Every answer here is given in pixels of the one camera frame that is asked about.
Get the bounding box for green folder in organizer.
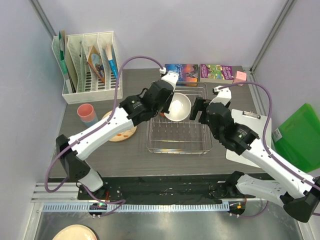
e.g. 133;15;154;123
58;30;68;75

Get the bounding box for cream plate bottom edge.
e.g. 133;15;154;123
53;224;98;240

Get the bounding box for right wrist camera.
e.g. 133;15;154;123
210;86;232;108

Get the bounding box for white file organizer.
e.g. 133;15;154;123
62;31;122;105

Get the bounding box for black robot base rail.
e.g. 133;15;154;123
92;174;245;205

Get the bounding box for beige bird-painted plate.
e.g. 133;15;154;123
108;126;137;142

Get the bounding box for blue plastic cup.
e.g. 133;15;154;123
81;115;99;128

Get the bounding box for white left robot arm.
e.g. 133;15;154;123
56;79;176;200

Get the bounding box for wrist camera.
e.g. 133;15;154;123
159;67;179;89
210;86;232;108

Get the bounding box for green plastic folder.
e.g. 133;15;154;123
271;103;320;173

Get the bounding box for white clipboard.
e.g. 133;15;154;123
225;109;272;168

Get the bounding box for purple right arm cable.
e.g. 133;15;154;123
217;81;320;218

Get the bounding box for pink plastic cup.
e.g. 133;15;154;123
77;103;96;122

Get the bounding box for pink cube power socket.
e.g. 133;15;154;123
232;71;247;86

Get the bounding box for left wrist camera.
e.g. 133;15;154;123
159;67;179;89

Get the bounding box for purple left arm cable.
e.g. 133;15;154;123
44;55;167;217

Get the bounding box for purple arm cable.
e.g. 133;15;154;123
44;55;167;217
217;81;320;218

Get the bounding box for purple paperback book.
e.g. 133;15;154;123
199;64;234;84

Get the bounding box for blue Jane Eyre book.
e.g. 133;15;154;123
164;63;199;83

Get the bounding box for metal wire dish rack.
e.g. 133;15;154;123
146;82;213;155

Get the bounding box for illustrated booklet in organizer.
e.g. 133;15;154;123
87;45;106;83

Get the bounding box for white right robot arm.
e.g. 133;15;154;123
189;97;320;223

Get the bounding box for blue booklet in organizer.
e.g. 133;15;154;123
104;44;119;80

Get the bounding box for orange ceramic bowl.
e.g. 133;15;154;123
164;92;192;122

